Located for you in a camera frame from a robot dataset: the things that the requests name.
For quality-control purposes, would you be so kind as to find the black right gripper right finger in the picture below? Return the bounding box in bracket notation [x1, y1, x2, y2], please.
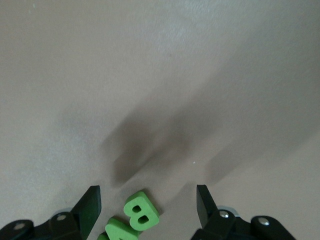
[192, 184, 301, 240]

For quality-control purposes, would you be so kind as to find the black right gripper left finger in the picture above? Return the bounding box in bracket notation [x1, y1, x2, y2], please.
[0, 185, 101, 240]

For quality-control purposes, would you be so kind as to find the green foam letter N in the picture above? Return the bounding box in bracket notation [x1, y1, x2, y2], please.
[96, 216, 141, 240]

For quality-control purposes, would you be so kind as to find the green foam letter B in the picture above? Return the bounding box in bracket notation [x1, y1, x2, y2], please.
[123, 191, 161, 232]

